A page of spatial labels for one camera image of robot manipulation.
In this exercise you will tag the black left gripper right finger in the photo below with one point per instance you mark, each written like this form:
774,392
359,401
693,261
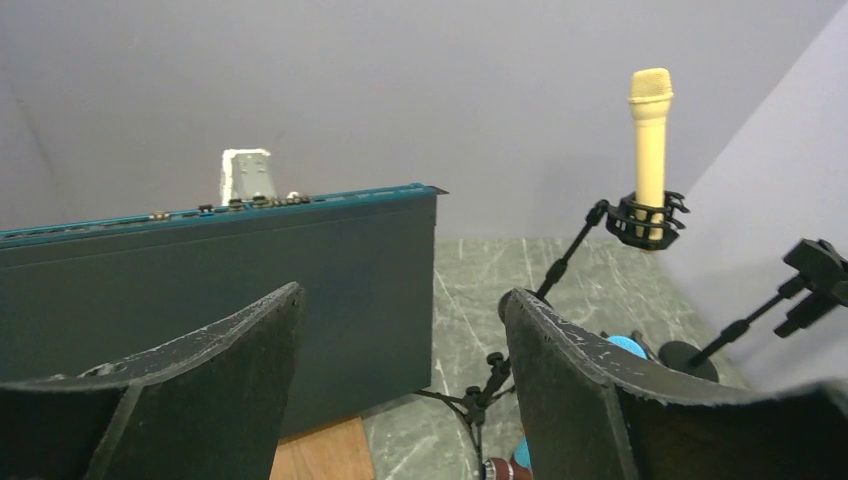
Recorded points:
592,410

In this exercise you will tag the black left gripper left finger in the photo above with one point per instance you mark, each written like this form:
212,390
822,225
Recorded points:
206,405

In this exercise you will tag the blue microphone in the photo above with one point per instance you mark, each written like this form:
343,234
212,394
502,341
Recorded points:
521,456

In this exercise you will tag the black tripod shock mount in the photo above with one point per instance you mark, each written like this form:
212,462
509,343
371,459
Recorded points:
471,408

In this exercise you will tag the black clip mic stand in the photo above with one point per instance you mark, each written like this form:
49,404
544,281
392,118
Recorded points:
820,272

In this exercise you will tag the cream microphone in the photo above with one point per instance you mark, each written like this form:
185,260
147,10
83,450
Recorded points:
649,101

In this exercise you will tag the wooden board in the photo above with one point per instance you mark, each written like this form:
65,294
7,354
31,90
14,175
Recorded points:
337,451

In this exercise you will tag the dark teal rack unit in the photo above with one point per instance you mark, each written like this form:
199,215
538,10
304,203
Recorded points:
77,295

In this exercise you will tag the brown wooden handle tool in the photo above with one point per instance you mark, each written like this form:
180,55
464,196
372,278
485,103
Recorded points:
505,469

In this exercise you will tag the black shock mount stand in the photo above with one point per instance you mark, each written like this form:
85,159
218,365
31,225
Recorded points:
633,224

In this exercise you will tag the white bracket behind rack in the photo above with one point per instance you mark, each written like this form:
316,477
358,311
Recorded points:
245,174

